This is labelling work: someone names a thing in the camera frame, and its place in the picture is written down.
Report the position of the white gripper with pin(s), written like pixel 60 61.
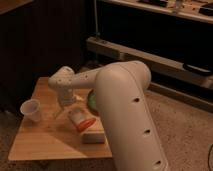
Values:
pixel 66 98

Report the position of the green ceramic bowl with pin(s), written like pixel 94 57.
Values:
pixel 91 100

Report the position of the wooden table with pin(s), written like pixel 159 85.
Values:
pixel 52 138

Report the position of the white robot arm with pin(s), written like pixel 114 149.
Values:
pixel 119 95

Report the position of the white plastic cup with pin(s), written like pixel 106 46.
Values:
pixel 31 110

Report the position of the grey rectangular sponge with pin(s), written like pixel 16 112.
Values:
pixel 93 137

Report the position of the grey metal beam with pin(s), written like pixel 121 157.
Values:
pixel 156 63

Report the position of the background shelf counter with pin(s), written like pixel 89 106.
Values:
pixel 187 9

